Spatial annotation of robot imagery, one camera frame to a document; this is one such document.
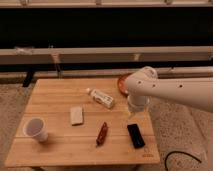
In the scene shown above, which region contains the wooden table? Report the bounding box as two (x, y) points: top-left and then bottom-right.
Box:
(5, 78), (160, 167)

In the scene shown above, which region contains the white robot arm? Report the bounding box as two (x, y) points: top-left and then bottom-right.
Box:
(124, 67), (213, 114)

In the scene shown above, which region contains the red chili pepper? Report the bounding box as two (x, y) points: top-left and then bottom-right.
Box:
(96, 122), (108, 146)

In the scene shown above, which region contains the white sponge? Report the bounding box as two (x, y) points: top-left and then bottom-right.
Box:
(70, 106), (83, 126)

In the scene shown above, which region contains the black cable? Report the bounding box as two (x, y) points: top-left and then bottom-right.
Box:
(164, 150), (203, 171)

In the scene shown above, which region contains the white paper cup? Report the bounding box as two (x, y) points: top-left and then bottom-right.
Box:
(23, 118), (48, 142)

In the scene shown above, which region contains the white plastic bottle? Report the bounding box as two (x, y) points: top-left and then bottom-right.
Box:
(86, 88), (114, 109)

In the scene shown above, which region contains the black rectangular remote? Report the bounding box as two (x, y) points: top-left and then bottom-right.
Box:
(127, 124), (145, 149)

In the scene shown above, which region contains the orange ceramic bowl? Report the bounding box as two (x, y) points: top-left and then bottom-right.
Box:
(117, 74), (130, 96)

